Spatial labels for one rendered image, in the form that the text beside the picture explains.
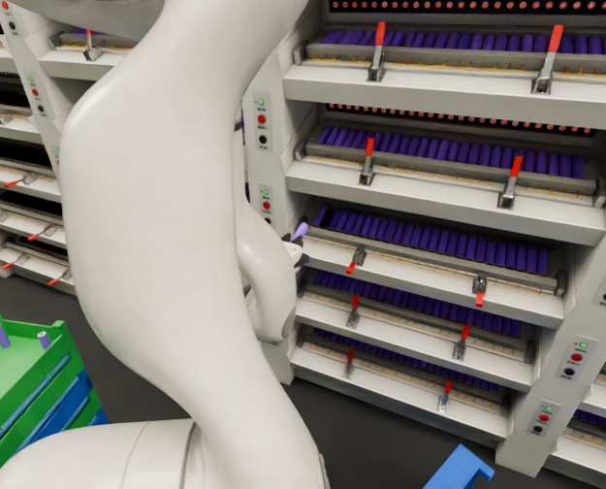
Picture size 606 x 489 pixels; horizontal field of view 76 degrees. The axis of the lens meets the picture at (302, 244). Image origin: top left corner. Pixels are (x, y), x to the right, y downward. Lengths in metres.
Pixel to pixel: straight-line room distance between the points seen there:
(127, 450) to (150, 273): 0.13
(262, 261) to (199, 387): 0.27
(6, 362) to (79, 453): 0.87
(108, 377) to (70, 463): 1.17
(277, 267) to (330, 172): 0.41
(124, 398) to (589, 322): 1.23
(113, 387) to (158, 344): 1.22
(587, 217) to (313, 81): 0.54
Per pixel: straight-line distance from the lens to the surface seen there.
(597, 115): 0.76
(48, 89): 1.31
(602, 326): 0.94
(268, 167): 0.89
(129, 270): 0.22
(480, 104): 0.74
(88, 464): 0.31
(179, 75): 0.22
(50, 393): 1.12
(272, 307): 0.50
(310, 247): 0.96
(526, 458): 1.25
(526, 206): 0.82
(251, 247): 0.47
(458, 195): 0.81
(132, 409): 1.37
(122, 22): 0.37
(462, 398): 1.19
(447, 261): 0.91
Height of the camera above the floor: 1.04
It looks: 32 degrees down
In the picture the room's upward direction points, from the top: straight up
